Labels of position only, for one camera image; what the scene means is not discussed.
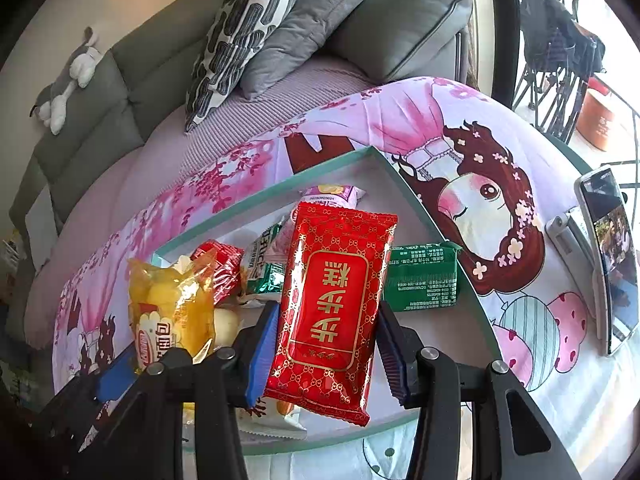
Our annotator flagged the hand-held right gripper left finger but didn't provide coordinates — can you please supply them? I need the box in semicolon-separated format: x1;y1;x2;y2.
85;301;281;480

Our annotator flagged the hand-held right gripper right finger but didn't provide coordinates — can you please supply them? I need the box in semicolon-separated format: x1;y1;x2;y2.
376;301;583;480

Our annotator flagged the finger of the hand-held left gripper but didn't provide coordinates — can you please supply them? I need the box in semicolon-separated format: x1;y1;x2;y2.
94;346;139;403

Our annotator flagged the teal cardboard box tray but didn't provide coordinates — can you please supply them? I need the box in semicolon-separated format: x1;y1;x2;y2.
150;146;504;457

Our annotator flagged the jelly cup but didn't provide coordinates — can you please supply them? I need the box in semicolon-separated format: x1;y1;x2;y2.
214;306;247;347

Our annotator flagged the white panda snack packet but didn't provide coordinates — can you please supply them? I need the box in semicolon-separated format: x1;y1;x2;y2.
234;394;309;442

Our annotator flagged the yellow bread packet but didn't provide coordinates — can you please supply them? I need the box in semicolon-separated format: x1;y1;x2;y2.
126;254;219;411

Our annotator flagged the red gold cake packet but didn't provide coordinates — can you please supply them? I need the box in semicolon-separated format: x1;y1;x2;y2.
263;201;399;427

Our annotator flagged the green snack packet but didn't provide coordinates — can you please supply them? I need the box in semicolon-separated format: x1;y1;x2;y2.
384;241;464;314

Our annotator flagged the silver green chips packet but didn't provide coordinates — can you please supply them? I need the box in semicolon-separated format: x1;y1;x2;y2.
239;216;297;307

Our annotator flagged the clear red snack packet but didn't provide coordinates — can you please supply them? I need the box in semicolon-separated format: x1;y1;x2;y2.
189;239;247;307

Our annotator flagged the pink swiss roll packet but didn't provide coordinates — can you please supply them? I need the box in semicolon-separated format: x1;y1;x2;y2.
299;184;369;209

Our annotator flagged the printed blanket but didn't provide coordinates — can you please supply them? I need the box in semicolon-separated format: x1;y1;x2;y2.
52;76;640;480

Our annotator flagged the white phone stand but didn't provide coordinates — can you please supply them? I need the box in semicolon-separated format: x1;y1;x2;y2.
544;210;602;317

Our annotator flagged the white smartphone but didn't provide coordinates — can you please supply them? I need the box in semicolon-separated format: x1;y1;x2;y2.
574;164;640;357

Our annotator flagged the grey white plush toy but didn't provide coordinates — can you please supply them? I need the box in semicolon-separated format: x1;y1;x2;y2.
29;26;107;137

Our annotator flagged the grey sofa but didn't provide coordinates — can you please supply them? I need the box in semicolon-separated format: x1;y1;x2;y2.
5;0;476;346

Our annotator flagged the orange bucket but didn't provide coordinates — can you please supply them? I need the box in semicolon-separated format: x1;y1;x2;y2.
576;87;619;152

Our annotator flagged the black white patterned pillow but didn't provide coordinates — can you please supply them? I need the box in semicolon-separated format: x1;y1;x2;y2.
184;0;299;134

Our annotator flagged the grey leather cushion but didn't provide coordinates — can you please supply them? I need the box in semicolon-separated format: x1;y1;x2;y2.
324;0;474;87

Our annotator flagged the grey fabric pillow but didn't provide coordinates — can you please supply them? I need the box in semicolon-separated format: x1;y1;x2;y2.
239;0;382;102

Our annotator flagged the black folding chair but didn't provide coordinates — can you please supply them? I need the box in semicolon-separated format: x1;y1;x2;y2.
514;0;607;143

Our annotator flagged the black door frame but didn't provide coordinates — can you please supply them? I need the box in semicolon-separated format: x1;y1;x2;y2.
486;0;527;107

